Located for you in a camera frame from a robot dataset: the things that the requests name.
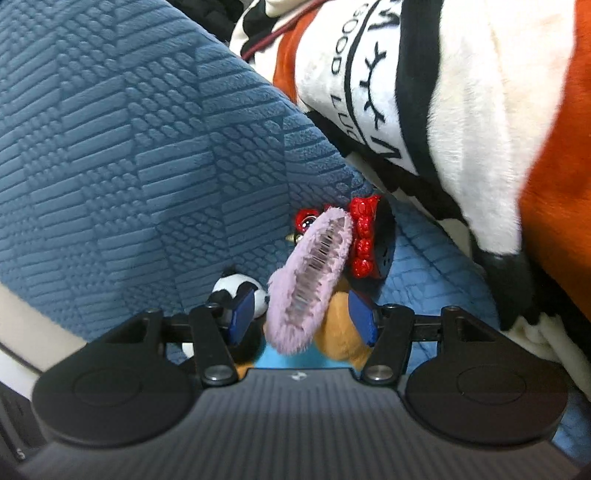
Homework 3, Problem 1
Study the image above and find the orange and blue plush toy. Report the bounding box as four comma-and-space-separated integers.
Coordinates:
236, 290, 376, 371

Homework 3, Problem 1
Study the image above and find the panda plush toy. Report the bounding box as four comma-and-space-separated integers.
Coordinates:
181, 271, 270, 358

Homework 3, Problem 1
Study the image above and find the large tiger plush toy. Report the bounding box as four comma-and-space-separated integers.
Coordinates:
228, 0, 591, 398

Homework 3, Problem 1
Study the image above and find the blue textured sofa cushion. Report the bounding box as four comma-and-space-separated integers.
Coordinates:
0, 0, 591, 462

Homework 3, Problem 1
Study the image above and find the beige mattress edge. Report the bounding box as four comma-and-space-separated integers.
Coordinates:
0, 281, 89, 376

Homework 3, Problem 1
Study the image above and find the red beaded hair accessory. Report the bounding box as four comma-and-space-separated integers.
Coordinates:
285, 208, 320, 245

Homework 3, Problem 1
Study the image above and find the pink fuzzy hair clip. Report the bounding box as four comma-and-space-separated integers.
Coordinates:
267, 207, 354, 355

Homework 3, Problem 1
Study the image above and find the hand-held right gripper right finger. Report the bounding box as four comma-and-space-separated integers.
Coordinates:
348, 290, 486, 387

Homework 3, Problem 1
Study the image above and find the black hair clip red bow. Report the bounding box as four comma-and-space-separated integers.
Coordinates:
347, 195, 396, 283

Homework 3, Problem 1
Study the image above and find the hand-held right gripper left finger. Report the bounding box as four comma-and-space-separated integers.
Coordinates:
132, 285, 257, 387

